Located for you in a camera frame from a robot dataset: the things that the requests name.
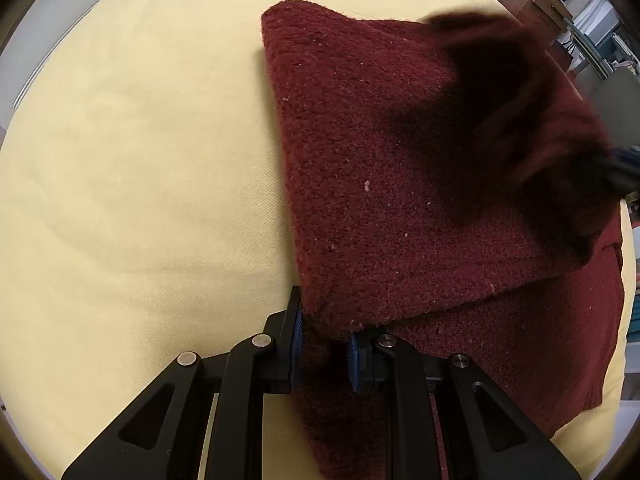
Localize dark red knit sweater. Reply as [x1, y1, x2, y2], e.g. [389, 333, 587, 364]
[262, 0, 624, 479]

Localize grey office chair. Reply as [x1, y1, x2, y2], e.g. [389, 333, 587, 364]
[590, 68, 640, 148]

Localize brown cardboard boxes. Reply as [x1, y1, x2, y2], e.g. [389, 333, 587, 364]
[498, 0, 573, 70]

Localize yellow dinosaur print bedsheet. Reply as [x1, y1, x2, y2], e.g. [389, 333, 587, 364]
[1, 0, 634, 479]

